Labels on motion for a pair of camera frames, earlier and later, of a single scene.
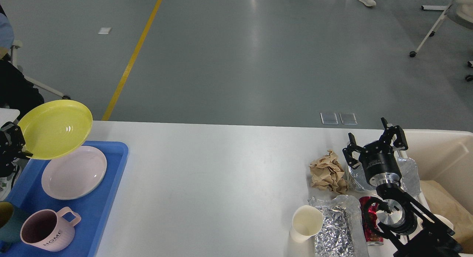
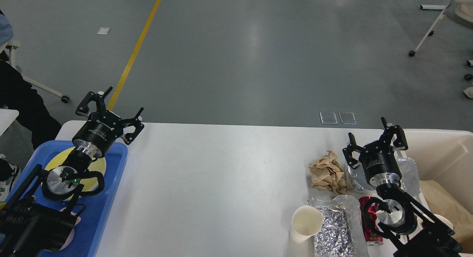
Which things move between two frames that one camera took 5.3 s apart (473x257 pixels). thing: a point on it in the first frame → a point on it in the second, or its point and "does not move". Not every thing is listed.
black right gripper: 378,159 does not move
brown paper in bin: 439,204 does not move
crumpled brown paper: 328,174 does not move
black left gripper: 12,141 → 95,136
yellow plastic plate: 55,129 → 89,183
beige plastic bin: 444,156 does not move
